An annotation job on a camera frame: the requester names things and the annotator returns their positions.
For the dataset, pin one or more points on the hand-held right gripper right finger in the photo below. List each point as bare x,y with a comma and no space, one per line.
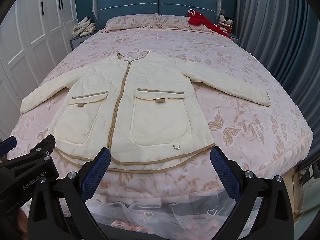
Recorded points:
223,171

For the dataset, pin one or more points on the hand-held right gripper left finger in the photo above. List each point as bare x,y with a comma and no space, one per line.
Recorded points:
97,171

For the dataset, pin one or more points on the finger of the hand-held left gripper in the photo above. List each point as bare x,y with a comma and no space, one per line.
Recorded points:
43,146
7,143

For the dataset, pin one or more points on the cream quilted jacket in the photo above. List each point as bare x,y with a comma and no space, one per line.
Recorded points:
155,120

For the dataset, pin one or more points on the pink butterfly bedspread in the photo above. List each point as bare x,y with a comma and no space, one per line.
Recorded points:
225,67

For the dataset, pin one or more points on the grey nightstand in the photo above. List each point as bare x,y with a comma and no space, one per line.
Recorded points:
233,38
77,41

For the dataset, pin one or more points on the white wardrobe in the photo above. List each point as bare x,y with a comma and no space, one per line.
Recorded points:
32,35

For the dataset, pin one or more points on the pile of cream cloth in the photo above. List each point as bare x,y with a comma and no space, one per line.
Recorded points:
83,27

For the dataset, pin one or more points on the small plush doll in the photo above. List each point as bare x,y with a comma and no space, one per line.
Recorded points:
228,23
221,20

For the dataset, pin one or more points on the pink floral pillow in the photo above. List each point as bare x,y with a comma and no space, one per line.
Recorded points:
130,21
175,21

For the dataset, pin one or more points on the red garment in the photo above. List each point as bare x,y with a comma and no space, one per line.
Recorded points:
200,20

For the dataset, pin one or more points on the grey curtain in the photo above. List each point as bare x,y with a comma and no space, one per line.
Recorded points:
277,20

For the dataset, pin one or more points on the blue upholstered headboard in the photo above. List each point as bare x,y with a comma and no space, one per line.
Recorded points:
140,2

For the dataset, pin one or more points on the wooden bed frame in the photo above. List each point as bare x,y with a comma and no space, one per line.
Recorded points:
297,195

